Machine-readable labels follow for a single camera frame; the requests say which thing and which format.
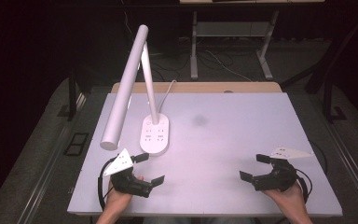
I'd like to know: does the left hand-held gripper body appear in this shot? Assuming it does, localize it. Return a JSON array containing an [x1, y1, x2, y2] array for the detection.
[[103, 147, 154, 199]]

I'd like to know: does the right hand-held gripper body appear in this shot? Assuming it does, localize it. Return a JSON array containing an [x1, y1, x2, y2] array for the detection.
[[251, 146, 315, 192]]

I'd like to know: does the white desk lamp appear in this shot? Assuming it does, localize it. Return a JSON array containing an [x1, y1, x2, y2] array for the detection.
[[100, 24, 171, 157]]

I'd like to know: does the person's left hand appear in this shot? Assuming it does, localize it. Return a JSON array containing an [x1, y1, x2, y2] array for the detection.
[[104, 175, 145, 214]]

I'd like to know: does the person's right hand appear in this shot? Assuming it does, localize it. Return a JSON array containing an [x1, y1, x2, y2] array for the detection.
[[261, 182, 308, 214]]

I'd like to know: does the dark metal stand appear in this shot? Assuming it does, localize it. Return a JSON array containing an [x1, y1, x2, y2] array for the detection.
[[279, 12, 358, 124], [57, 66, 90, 123]]

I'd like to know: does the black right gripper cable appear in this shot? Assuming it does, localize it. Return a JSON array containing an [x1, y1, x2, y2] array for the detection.
[[294, 168, 314, 204]]

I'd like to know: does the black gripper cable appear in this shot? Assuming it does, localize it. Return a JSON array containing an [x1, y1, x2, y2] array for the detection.
[[97, 154, 120, 213], [294, 168, 314, 204]]

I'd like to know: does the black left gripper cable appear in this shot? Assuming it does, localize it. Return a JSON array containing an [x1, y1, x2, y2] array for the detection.
[[97, 154, 120, 213]]

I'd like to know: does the black floor frame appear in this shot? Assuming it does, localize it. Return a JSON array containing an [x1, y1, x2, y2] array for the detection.
[[62, 132, 90, 157]]

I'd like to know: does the white lamp cable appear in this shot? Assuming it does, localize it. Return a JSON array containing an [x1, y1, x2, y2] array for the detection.
[[157, 79, 178, 115]]

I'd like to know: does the white floor cable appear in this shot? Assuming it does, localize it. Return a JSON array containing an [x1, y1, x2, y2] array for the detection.
[[203, 49, 254, 83]]

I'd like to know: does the grey metal frame table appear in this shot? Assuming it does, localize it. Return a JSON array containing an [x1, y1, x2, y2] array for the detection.
[[189, 9, 282, 81]]

